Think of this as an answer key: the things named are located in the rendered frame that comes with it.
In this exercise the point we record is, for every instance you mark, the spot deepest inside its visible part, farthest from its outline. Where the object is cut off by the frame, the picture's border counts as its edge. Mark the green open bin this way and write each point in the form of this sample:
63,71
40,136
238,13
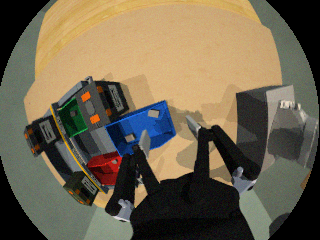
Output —
73,124

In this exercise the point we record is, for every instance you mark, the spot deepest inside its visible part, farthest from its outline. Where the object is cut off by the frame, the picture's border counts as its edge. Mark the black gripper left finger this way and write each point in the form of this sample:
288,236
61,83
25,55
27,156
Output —
121,203

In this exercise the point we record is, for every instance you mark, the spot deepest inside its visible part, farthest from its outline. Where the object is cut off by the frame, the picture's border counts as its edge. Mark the blue bin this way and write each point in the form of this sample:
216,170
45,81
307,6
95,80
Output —
160,130

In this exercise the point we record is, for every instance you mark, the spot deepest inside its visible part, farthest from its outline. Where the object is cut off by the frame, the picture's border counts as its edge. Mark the dark grey metal shelf rack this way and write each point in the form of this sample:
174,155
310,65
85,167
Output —
89,144

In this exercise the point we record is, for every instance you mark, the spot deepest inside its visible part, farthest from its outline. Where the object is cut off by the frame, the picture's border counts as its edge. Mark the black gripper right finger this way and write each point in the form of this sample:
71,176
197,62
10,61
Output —
244,172

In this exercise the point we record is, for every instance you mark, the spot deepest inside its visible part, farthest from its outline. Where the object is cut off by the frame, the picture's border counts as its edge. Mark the red open bin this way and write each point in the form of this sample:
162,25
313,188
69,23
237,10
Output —
105,173

